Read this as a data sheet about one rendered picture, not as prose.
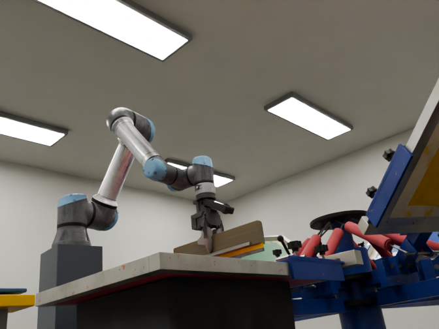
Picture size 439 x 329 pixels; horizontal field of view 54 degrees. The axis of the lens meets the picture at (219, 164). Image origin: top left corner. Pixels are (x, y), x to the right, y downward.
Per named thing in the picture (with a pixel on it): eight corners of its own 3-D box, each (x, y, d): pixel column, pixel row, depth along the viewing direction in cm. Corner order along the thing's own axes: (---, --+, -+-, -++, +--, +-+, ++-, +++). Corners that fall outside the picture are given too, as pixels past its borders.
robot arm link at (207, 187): (219, 184, 160) (203, 180, 154) (220, 196, 158) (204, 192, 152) (204, 190, 164) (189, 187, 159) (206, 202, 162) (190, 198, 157)
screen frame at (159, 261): (160, 269, 92) (159, 251, 93) (34, 307, 127) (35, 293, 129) (341, 277, 146) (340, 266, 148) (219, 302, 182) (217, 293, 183)
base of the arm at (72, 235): (45, 253, 173) (46, 229, 176) (81, 254, 182) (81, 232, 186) (60, 244, 162) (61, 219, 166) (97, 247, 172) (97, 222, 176)
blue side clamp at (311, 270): (294, 279, 124) (290, 254, 127) (280, 282, 127) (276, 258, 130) (345, 281, 145) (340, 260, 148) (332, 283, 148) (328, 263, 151)
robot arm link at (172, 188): (158, 170, 165) (180, 160, 159) (177, 176, 173) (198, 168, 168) (159, 188, 162) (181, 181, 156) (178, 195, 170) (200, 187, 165)
